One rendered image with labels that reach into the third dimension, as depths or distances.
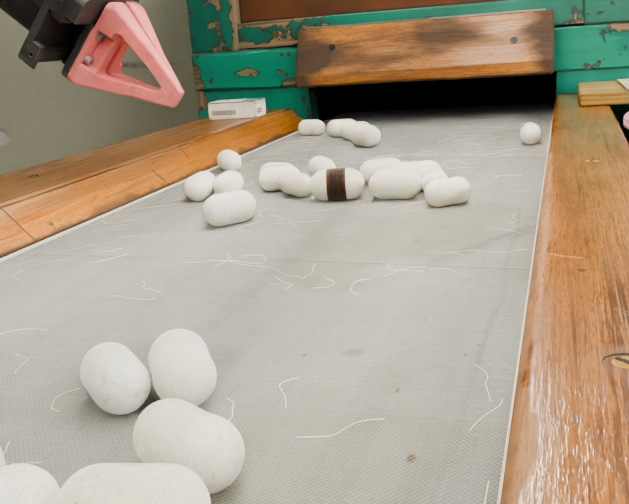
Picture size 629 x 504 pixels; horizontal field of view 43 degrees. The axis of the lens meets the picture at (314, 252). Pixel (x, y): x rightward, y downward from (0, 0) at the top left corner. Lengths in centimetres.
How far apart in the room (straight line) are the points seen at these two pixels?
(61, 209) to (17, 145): 162
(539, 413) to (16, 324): 25
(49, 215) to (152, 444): 36
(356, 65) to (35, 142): 131
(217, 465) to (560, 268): 15
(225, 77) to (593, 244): 81
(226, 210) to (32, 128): 167
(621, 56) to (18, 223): 70
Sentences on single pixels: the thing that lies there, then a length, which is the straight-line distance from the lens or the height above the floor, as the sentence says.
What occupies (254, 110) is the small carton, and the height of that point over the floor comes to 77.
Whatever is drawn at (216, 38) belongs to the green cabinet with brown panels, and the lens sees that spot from 109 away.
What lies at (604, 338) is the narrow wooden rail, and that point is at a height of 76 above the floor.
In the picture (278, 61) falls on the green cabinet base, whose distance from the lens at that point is 106.
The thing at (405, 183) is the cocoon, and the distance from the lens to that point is 54.
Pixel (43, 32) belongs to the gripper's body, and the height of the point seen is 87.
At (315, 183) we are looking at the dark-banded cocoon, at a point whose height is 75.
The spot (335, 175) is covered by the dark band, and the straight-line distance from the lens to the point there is 56.
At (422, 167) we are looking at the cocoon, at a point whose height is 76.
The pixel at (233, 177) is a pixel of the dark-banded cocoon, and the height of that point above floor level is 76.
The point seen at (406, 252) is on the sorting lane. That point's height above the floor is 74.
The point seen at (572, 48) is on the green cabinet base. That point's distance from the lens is 100.
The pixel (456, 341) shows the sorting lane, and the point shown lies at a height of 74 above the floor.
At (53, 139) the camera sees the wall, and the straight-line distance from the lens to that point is 213.
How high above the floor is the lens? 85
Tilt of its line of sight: 15 degrees down
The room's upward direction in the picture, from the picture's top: 4 degrees counter-clockwise
